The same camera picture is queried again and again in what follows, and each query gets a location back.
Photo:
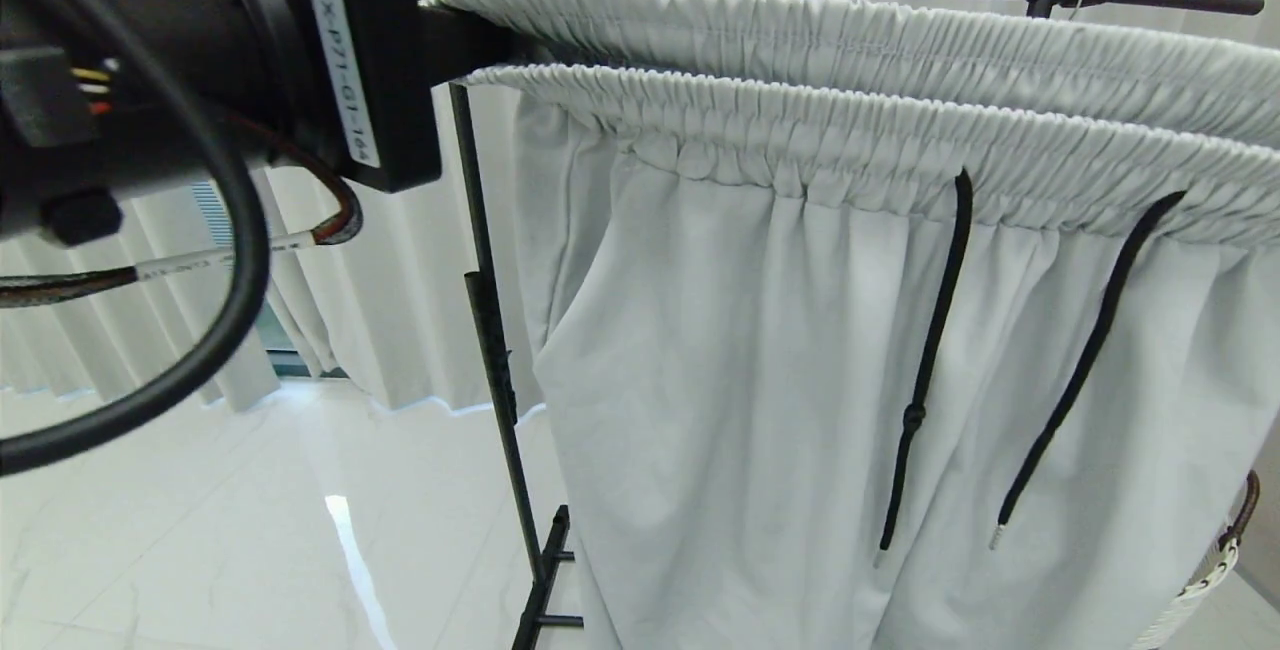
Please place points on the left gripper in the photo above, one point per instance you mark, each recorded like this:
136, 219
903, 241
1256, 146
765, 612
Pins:
350, 60

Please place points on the pale grey shorts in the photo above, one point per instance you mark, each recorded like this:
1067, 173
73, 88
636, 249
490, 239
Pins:
750, 380

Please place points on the white laundry basket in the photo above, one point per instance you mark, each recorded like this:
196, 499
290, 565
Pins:
1215, 565

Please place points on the window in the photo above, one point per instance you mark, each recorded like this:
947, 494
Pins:
215, 215

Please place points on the white curtain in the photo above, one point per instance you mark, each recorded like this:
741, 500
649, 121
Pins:
150, 330
400, 280

